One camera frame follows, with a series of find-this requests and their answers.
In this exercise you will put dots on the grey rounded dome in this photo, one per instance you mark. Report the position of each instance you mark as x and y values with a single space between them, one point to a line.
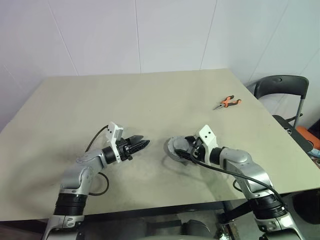
196 230

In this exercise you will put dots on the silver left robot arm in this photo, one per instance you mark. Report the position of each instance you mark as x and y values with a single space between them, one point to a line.
75 175

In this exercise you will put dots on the blue fabric item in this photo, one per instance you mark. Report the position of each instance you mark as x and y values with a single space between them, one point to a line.
315 151

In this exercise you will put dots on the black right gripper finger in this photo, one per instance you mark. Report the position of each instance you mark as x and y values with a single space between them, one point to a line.
192 139
186 156

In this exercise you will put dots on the grey motor cover circuit board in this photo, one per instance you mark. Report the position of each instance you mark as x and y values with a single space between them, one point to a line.
180 143

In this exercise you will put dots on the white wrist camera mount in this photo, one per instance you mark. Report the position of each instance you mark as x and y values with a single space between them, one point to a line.
112 130
206 135

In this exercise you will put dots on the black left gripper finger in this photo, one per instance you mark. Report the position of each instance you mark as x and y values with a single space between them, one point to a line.
141 146
136 139

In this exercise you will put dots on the black table frame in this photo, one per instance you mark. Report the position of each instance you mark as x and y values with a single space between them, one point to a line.
150 208

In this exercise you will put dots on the motor stator housing copper coils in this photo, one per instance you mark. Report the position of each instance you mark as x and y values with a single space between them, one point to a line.
169 153

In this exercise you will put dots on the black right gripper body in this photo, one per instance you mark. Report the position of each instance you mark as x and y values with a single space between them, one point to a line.
198 151

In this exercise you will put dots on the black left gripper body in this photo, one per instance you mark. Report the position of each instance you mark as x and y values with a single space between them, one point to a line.
125 150

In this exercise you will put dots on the orange black needle-nose pliers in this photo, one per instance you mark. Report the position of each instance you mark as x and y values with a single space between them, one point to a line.
226 102

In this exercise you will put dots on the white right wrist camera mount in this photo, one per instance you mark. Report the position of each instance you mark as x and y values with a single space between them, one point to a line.
206 135

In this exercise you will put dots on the dark grey folding chair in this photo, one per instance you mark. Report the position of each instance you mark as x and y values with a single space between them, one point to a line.
280 85

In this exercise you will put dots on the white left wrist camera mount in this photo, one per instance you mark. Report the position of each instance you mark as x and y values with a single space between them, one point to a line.
112 130

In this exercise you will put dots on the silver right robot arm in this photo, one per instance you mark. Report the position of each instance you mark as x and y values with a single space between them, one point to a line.
240 160

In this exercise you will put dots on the orange cushion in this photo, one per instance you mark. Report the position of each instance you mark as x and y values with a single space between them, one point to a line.
307 136

